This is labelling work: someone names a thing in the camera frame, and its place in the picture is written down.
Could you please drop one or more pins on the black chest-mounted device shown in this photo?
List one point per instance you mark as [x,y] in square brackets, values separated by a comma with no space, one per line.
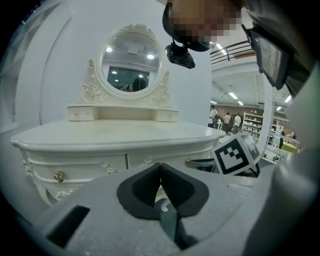
[271,57]

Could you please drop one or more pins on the small white drawer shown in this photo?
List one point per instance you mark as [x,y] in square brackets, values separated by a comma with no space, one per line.
[79,113]
[168,115]

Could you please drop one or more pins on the person's head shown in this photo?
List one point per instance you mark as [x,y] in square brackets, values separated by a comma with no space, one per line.
[205,17]

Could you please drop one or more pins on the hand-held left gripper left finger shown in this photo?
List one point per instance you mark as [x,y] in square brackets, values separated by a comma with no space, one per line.
[100,200]

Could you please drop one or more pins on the white ornate dressing table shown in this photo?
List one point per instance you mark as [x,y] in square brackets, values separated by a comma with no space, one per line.
[112,137]

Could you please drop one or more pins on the oval mirror with ornate frame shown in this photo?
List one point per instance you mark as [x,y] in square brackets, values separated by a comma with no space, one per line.
[130,62]

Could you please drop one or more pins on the black head-mounted camera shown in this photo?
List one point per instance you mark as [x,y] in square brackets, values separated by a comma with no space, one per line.
[180,56]

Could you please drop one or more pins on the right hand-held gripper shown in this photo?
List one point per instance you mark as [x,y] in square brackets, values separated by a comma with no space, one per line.
[232,157]

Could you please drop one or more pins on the black balcony railing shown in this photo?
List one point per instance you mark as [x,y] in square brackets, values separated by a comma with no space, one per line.
[230,51]

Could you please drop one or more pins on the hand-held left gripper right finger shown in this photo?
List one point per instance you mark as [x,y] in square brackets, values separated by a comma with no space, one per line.
[220,197]

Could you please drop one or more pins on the wide white drawer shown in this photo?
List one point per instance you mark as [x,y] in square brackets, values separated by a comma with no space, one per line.
[82,166]
[160,158]

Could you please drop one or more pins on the white storage rack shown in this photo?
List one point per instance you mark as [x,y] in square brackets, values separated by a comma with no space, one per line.
[252,123]

